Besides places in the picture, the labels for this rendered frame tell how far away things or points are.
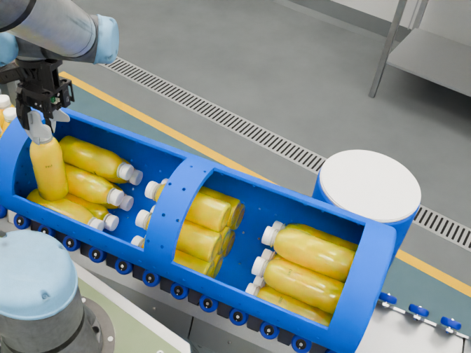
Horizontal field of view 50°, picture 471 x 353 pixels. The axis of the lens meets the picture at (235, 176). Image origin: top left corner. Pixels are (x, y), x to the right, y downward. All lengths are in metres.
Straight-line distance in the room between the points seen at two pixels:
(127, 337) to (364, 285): 0.43
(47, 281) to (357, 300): 0.56
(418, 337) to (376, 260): 0.36
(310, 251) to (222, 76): 2.71
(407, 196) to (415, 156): 1.89
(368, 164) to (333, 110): 2.03
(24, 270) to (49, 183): 0.56
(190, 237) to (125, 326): 0.29
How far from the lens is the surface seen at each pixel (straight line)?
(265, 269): 1.09
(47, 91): 1.05
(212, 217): 1.09
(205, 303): 1.20
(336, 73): 3.89
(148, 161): 1.34
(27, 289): 0.68
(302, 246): 1.06
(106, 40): 0.84
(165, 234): 1.05
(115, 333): 0.89
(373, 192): 1.42
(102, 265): 1.31
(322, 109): 3.48
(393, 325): 1.31
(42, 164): 1.19
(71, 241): 1.32
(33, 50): 0.88
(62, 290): 0.69
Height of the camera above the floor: 1.98
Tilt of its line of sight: 44 degrees down
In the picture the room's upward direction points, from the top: 7 degrees clockwise
